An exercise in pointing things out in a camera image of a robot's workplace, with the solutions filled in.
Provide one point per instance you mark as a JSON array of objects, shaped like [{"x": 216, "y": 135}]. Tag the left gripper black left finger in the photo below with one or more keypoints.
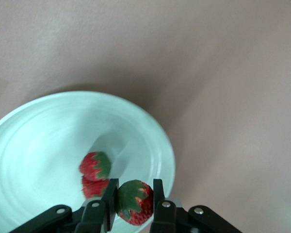
[{"x": 94, "y": 218}]

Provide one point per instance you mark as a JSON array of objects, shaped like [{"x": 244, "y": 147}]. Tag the pale green round plate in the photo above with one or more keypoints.
[{"x": 38, "y": 145}]

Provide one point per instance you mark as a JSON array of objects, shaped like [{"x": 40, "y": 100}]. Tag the red plastic strawberry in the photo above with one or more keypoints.
[
  {"x": 93, "y": 188},
  {"x": 89, "y": 165},
  {"x": 140, "y": 211}
]

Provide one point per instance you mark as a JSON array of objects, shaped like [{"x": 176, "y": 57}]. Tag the brown table cover sheet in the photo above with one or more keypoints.
[{"x": 208, "y": 72}]

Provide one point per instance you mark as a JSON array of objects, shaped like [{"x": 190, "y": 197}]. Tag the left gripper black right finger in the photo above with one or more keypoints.
[{"x": 167, "y": 218}]

